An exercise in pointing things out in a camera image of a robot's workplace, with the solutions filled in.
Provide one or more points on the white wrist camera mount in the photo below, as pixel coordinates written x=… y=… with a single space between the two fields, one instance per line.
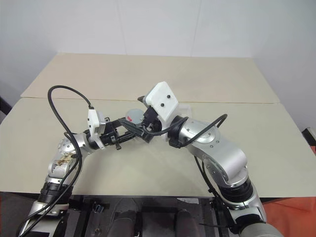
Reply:
x=160 y=98
x=93 y=121

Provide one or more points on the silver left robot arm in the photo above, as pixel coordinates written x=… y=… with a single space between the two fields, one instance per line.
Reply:
x=65 y=150

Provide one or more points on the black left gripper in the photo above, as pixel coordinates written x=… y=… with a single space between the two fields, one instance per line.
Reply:
x=108 y=134

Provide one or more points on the dark object at table side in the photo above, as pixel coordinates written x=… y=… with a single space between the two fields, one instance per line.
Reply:
x=3 y=107

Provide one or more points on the orange cloth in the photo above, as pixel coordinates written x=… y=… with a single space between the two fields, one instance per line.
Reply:
x=293 y=214

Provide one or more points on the small jar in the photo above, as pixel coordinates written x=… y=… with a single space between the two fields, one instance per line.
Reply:
x=128 y=118

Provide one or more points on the clear plastic box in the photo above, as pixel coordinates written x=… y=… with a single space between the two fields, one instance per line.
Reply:
x=185 y=109

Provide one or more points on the dark rounded shape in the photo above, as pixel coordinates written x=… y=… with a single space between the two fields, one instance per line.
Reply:
x=184 y=222

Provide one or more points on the red and black object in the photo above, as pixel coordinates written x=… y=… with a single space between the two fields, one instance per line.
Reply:
x=311 y=138

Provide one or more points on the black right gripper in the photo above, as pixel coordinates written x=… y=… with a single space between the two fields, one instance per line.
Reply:
x=151 y=119

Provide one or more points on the grey round jar lid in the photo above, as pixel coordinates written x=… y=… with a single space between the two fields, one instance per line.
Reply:
x=135 y=114

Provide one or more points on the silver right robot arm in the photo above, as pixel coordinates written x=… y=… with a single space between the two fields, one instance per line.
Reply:
x=222 y=153

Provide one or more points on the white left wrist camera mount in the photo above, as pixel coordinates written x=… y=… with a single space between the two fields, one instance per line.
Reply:
x=93 y=121

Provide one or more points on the small blue connector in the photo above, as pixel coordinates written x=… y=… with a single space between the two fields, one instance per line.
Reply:
x=98 y=209

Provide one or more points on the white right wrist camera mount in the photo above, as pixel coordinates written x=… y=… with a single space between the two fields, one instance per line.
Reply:
x=160 y=98

